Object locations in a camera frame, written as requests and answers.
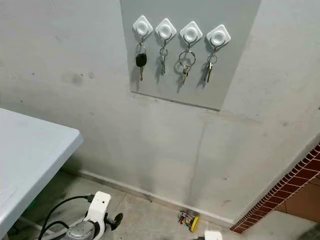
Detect silver keys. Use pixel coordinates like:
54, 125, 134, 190
204, 53, 219, 84

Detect yellow toy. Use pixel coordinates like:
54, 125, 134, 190
177, 210, 201, 233

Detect white plastic folding table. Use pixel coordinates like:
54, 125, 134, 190
0, 107, 84, 240

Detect black headed car key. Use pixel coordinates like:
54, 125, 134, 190
135, 42, 148, 82

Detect small silver key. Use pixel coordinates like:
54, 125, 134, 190
159, 46, 169, 76

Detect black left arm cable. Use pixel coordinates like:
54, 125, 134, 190
39, 195, 96, 240

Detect keys on large ring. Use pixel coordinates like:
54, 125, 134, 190
178, 48, 197, 85

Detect white square wall hook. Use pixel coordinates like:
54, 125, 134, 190
179, 20, 203, 47
132, 15, 154, 39
206, 24, 231, 50
155, 18, 177, 43

